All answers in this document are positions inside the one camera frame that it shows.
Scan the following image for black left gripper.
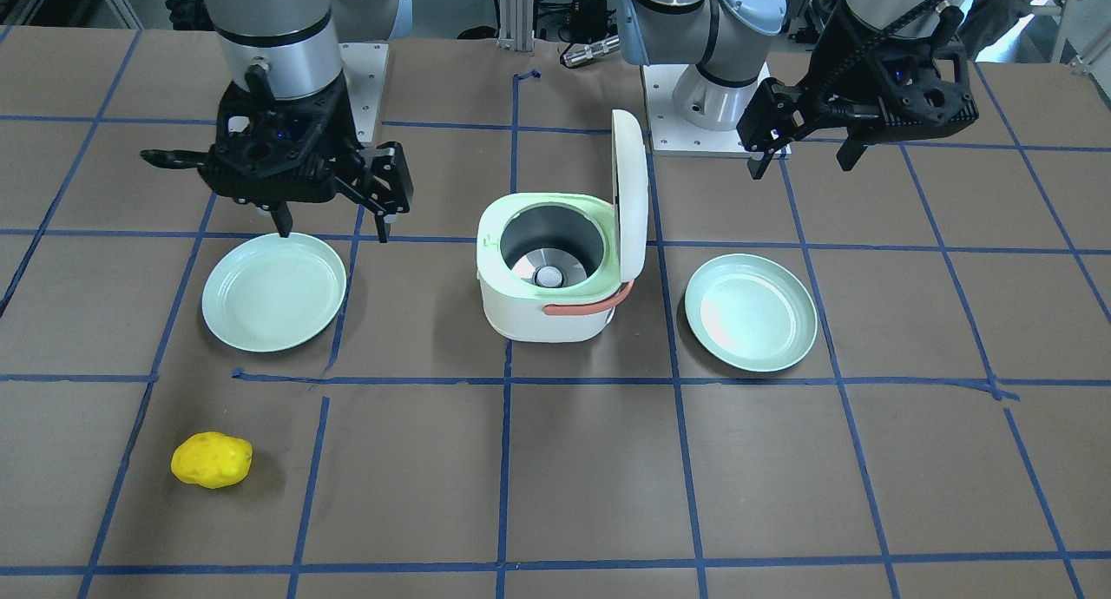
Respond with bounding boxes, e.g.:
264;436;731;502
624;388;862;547
737;0;980;180

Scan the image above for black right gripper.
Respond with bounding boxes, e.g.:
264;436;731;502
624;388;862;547
140;63;414;243

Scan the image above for green plate near right arm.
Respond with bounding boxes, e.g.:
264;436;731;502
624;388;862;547
200;234;348;353

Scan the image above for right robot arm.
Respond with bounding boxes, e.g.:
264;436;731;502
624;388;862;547
141;0;413;242

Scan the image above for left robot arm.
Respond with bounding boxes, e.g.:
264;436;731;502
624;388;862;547
618;0;979;179

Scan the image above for green plate near left arm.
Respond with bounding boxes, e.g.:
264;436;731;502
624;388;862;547
683;253;818;372

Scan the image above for yellow toy potato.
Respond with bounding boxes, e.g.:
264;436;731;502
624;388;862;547
170;431;253;490

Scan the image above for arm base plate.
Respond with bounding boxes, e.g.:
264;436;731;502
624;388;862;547
339;42;390;147
641;64;770;159

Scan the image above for aluminium frame post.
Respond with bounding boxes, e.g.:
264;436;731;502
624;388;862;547
496;0;536;56

